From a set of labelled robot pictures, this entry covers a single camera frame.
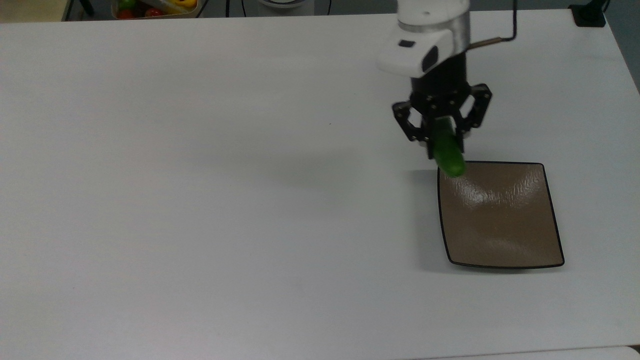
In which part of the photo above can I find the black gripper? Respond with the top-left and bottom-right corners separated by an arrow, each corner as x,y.
391,49 -> 494,160

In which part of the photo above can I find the clear bin of toy food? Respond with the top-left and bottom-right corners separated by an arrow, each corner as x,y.
110,0 -> 202,20

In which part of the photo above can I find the square brown ceramic plate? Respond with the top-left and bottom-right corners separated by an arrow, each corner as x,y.
436,160 -> 566,271

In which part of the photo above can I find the yellow toy fruit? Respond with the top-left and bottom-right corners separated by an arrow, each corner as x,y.
154,0 -> 199,15

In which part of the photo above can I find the green cucumber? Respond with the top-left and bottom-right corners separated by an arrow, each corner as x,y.
432,117 -> 468,179

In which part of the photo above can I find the black cable on robot arm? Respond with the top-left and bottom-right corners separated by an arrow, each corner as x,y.
470,0 -> 519,51

